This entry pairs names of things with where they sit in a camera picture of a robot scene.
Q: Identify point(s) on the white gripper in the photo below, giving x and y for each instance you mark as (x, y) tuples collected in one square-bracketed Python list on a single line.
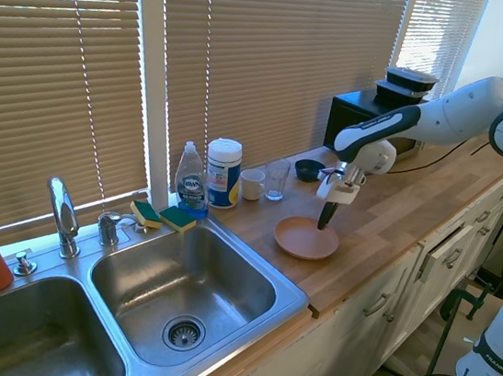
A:
[(337, 190)]

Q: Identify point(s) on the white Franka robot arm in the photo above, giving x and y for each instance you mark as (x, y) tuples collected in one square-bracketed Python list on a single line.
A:
[(456, 113)]

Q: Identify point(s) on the white ceramic mug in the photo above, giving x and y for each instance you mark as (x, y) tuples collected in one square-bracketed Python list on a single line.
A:
[(251, 185)]

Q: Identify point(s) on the stainless steel double sink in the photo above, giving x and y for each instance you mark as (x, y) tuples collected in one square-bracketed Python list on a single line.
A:
[(177, 261)]

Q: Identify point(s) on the metal sink drain strainer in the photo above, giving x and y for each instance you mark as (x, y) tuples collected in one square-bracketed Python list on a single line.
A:
[(184, 332)]

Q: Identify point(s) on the chrome sink hole knob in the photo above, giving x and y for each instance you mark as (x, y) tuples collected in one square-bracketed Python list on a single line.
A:
[(24, 265)]

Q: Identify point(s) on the orange round plate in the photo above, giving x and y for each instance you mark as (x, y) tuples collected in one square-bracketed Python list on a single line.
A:
[(300, 243)]

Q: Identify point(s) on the dark small bowl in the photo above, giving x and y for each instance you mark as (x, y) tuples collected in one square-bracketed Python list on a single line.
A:
[(308, 171)]

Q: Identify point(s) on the clear drinking glass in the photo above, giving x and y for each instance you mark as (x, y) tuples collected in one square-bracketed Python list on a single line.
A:
[(276, 179)]

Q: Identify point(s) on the black microwave oven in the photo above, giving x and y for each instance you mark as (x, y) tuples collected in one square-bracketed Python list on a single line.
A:
[(349, 117)]

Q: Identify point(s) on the white wipes canister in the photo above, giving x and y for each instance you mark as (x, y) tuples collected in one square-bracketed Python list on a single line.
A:
[(223, 175)]

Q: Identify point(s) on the white kitchen cabinets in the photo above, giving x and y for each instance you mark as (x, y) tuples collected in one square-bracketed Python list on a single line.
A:
[(351, 349)]

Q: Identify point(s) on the black lidded food container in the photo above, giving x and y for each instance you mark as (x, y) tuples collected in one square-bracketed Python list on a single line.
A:
[(409, 79), (395, 96)]

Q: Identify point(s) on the clear Dawn dish soap bottle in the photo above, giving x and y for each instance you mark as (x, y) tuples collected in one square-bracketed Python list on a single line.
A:
[(191, 185)]

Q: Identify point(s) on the yellow green sponge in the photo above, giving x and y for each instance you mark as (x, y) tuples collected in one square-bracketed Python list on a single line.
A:
[(146, 213), (178, 219)]

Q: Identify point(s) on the wide tan window blind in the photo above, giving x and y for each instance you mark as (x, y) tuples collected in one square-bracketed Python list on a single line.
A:
[(273, 61), (52, 78)]

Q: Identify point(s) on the narrow white window blind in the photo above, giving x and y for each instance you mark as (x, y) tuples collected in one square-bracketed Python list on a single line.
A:
[(438, 36)]

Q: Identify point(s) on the chrome kitchen faucet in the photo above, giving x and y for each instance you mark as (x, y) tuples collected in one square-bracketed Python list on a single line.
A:
[(64, 219)]

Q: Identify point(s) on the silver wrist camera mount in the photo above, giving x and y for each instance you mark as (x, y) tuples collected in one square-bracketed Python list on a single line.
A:
[(355, 176)]

